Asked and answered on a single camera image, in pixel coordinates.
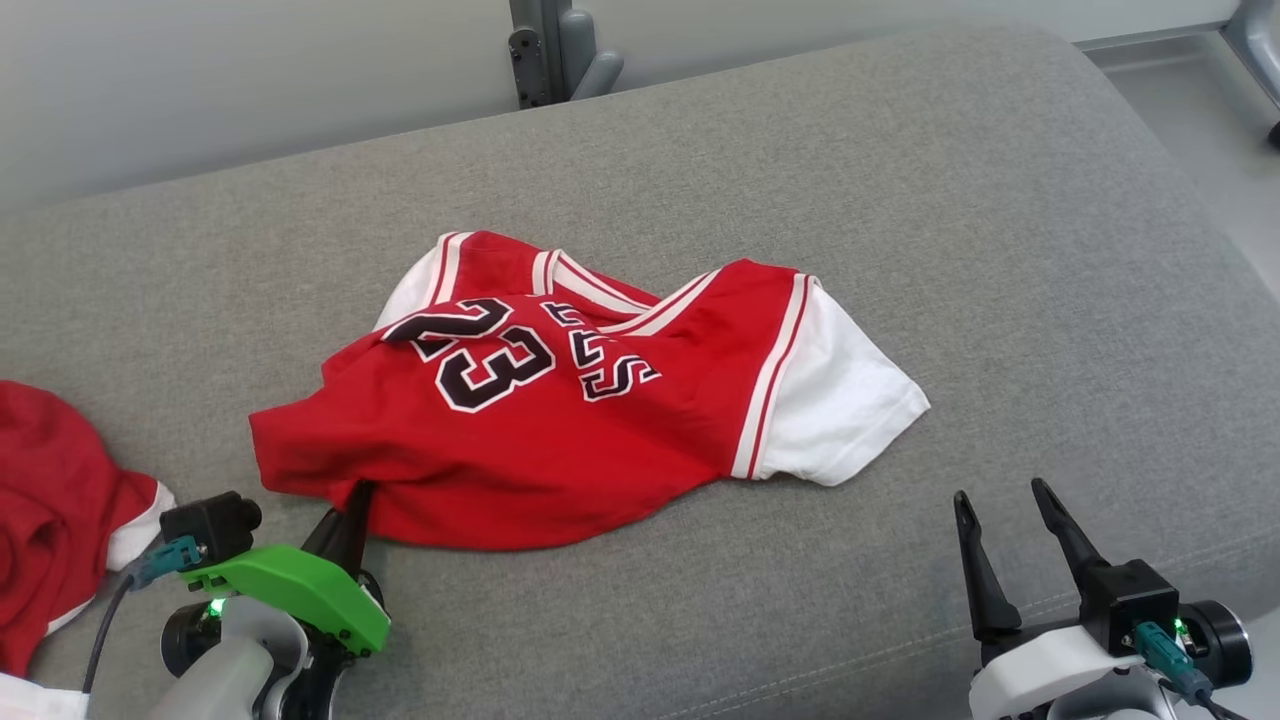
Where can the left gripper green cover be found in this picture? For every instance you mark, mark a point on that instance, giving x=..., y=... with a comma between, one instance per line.
x=300, y=590

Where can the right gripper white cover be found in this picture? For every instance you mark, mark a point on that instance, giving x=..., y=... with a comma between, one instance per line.
x=1040, y=670

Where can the red Bulls 23 jersey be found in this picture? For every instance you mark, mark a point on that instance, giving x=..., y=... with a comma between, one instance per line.
x=560, y=450

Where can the red Bulls shorts white trim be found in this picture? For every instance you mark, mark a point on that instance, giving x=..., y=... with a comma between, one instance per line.
x=50, y=500

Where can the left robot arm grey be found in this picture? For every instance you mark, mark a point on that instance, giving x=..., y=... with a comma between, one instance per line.
x=230, y=670

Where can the grey fabric sofa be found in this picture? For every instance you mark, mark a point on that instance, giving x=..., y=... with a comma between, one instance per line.
x=900, y=200

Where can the grey skirting board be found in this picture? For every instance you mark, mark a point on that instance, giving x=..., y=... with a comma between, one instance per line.
x=1150, y=48

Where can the grey furniture leg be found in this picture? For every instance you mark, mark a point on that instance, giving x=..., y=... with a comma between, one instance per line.
x=1258, y=50

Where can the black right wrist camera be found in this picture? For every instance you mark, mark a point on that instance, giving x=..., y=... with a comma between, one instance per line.
x=1130, y=600

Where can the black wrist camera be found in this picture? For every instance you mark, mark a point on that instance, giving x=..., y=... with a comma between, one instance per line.
x=1130, y=600
x=210, y=525

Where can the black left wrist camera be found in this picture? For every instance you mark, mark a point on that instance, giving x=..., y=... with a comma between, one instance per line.
x=210, y=525

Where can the dark grey post bracket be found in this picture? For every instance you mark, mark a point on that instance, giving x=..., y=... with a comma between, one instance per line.
x=528, y=65

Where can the light grey rounded post foot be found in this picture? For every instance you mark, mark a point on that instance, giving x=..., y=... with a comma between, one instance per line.
x=585, y=60

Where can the grey metal post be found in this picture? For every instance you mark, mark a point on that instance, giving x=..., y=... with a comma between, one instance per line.
x=545, y=20

